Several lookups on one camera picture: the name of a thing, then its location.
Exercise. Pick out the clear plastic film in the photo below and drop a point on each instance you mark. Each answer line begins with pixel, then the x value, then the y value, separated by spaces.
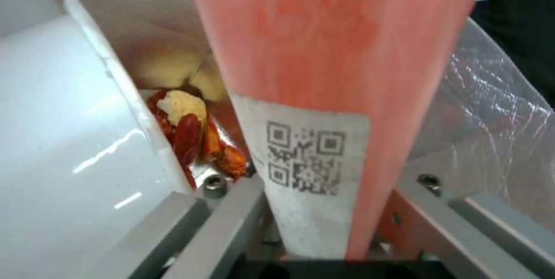
pixel 490 113

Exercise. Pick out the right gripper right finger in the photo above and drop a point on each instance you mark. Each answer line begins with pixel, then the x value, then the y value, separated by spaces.
pixel 468 227

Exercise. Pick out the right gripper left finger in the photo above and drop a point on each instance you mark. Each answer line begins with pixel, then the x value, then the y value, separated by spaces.
pixel 204 227

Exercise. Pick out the red crayfish shell scraps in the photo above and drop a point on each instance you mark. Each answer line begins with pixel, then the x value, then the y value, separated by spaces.
pixel 195 129

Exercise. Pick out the white takeout bag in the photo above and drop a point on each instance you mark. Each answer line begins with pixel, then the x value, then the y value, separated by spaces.
pixel 143 9

